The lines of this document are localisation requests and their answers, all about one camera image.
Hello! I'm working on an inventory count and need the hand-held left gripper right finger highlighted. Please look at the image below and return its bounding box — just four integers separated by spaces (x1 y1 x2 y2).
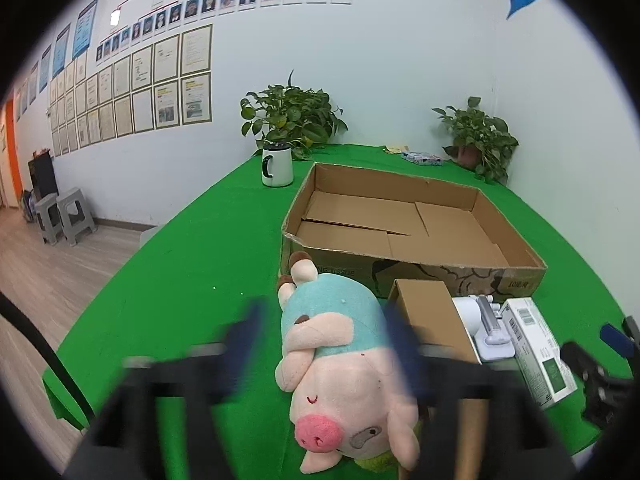
381 304 576 480

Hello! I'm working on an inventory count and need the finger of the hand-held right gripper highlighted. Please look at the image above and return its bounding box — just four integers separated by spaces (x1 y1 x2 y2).
559 341 608 386
600 316 640 357

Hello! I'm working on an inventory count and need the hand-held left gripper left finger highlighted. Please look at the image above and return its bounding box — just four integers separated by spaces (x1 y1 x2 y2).
65 299 273 480

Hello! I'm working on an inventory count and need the small cardboard box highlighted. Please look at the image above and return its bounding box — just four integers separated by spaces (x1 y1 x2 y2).
387 279 490 476

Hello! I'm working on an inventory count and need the white and green carton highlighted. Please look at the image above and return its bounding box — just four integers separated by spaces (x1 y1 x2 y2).
500 297 578 408

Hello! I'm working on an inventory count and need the pink pig plush toy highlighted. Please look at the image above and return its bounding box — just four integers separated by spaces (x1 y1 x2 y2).
275 252 423 476

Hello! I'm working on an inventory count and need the white hair dryer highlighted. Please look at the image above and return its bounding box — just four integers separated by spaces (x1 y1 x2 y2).
452 296 484 352

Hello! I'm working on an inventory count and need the white phone stand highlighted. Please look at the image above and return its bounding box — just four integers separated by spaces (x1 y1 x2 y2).
472 295 516 363

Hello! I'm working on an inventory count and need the large cardboard box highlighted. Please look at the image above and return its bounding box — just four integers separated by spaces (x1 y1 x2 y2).
280 161 548 301

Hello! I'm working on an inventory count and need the green tablecloth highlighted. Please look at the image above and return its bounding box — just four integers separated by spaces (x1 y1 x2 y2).
42 142 636 453

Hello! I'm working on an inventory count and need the white mug planter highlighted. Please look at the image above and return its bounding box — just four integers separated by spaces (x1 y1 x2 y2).
261 143 294 188

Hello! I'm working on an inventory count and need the tissue pack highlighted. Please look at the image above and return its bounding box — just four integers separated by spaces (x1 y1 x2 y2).
401 151 445 167

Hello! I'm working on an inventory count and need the terracotta flower pot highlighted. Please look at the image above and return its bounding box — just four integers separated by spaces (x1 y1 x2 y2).
456 145 484 169

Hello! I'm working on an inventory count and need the grey plastic stool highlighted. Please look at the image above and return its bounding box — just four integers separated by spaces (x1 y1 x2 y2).
34 193 63 245
56 187 98 247

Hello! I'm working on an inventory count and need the green leafy plant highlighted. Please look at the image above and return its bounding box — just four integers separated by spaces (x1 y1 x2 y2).
240 71 349 161

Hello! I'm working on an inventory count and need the green potted plant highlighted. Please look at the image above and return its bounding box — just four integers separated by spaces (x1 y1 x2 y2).
431 96 520 186

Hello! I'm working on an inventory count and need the black cabinet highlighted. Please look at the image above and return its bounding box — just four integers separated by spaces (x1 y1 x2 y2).
27 151 59 200

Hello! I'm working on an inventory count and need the row of portrait photos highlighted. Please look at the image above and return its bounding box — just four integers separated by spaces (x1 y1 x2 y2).
95 0 353 63

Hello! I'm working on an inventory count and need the black cable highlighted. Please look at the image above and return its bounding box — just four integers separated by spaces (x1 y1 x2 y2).
0 292 96 426

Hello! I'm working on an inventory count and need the wall of framed certificates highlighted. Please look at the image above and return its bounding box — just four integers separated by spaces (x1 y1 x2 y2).
47 24 213 158

